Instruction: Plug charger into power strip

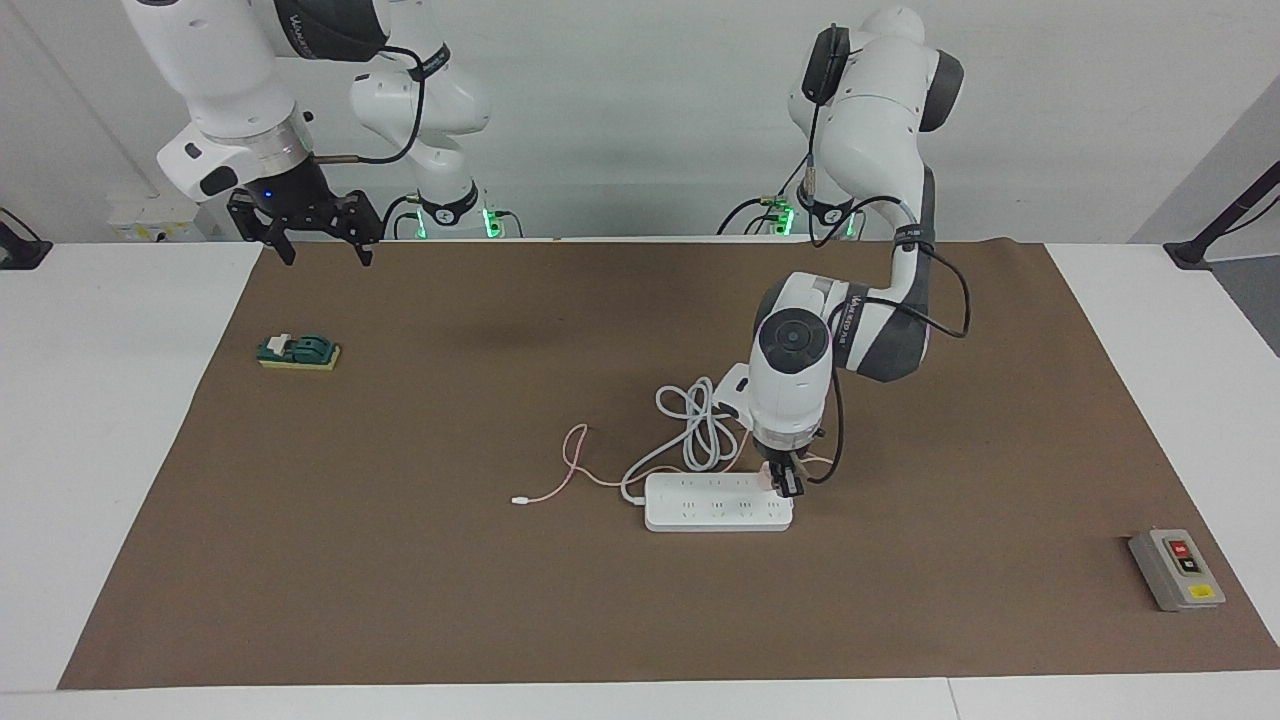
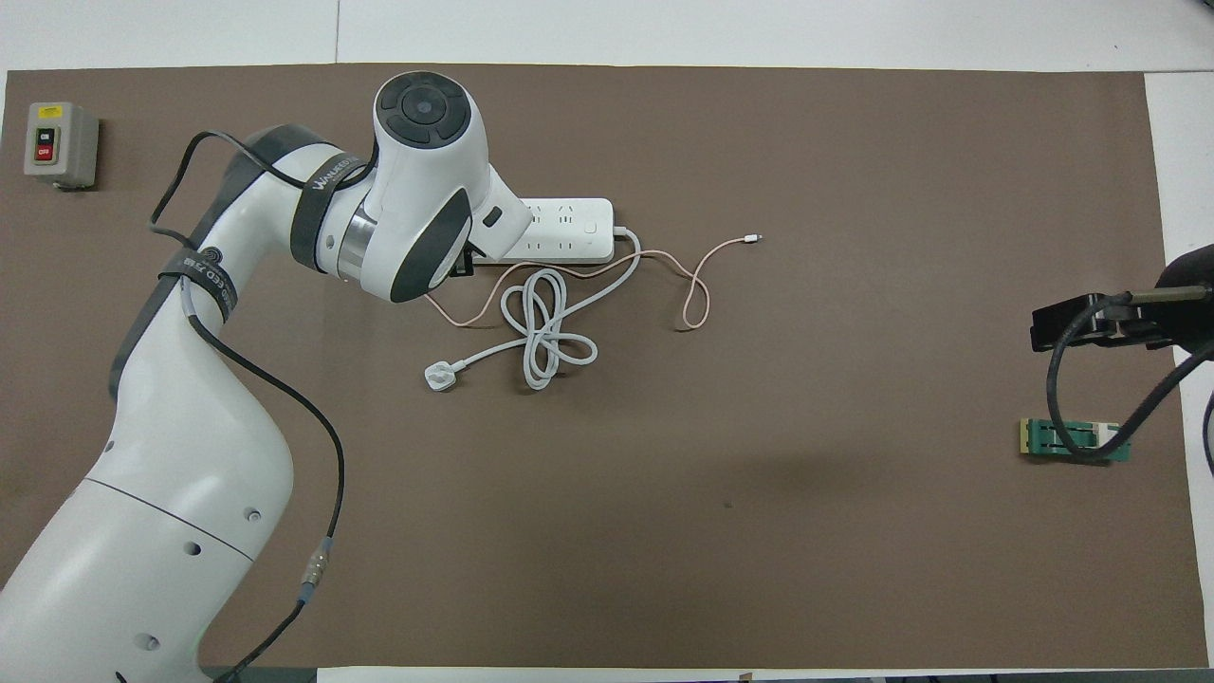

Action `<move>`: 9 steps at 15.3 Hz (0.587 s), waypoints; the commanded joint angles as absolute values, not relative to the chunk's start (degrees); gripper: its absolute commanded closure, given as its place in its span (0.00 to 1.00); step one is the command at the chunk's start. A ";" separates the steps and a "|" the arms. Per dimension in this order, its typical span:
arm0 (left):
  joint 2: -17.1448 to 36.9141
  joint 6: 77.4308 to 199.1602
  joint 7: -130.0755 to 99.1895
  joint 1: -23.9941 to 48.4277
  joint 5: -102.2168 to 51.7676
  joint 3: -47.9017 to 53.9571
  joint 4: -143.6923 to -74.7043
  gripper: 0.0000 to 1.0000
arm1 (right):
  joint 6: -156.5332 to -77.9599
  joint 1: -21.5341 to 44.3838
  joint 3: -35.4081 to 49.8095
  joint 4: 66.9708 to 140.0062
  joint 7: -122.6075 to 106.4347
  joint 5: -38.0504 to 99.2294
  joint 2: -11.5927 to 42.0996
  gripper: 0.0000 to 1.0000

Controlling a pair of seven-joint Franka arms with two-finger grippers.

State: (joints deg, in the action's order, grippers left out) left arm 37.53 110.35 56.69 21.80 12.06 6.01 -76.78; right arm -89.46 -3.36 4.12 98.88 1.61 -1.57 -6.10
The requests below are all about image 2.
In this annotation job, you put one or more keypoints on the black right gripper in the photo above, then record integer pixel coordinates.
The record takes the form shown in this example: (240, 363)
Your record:
(1143, 323)

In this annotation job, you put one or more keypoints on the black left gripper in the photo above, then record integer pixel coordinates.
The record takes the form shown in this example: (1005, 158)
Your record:
(463, 266)

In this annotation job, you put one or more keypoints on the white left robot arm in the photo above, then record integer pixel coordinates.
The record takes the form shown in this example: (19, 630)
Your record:
(190, 455)

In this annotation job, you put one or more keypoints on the white power strip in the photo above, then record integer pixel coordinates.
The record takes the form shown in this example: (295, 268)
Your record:
(569, 230)

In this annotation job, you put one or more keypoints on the green fixture block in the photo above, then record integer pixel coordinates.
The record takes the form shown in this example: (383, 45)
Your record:
(1043, 440)

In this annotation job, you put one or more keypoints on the brown table mat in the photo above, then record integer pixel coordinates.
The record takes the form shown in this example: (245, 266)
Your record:
(664, 569)

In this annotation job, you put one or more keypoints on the grey on-off switch box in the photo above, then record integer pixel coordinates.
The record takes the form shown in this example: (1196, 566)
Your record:
(59, 142)

